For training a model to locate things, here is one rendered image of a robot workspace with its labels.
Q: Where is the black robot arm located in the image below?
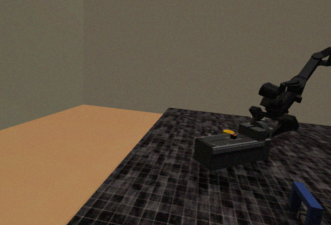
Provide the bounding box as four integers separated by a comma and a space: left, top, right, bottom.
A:
258, 47, 331, 114

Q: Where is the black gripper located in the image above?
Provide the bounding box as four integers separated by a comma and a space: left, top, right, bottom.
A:
249, 101, 299, 137

